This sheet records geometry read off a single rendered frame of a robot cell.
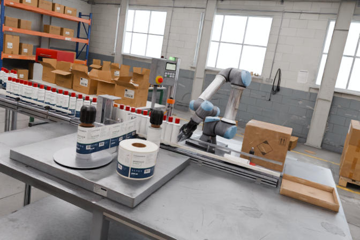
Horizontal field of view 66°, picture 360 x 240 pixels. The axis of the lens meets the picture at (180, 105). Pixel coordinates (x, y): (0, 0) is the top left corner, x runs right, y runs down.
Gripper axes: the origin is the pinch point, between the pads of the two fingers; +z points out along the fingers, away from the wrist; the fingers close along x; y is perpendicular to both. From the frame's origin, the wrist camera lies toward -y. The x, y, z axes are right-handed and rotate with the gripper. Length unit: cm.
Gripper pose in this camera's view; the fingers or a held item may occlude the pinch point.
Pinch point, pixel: (179, 140)
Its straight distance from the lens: 197.1
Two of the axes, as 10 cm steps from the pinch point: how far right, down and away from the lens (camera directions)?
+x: 7.1, 6.7, -2.4
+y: -4.0, 0.9, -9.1
